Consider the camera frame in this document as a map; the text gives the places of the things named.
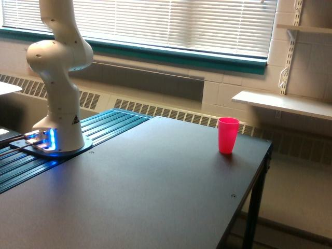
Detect teal window sill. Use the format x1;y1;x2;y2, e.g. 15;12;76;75
0;26;268;76

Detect white slotted shelf rail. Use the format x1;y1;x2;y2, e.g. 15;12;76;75
277;1;303;95

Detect white upper wall shelf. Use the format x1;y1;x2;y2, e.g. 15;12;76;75
276;24;332;34

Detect white lower wall shelf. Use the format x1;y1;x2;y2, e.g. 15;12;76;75
232;90;332;120

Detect black table leg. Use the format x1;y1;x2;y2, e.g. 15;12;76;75
242;145;273;248

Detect black cables at base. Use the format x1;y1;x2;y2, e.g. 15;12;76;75
0;133;34;157

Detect blue ridged aluminium platform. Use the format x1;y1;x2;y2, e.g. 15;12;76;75
1;108;152;193

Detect white wall shelf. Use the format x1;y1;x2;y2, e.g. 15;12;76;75
232;90;332;120
276;24;332;34

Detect white window blinds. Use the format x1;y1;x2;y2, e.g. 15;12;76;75
1;1;278;60

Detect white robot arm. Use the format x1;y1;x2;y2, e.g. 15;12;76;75
26;1;93;154

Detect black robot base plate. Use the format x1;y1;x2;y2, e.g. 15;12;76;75
22;136;93;158

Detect white side table corner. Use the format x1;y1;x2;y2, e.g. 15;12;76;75
0;81;22;95

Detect pink plastic cup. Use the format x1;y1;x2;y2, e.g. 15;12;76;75
218;117;240;154

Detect beige baseboard radiator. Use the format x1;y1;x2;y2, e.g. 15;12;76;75
1;74;331;165

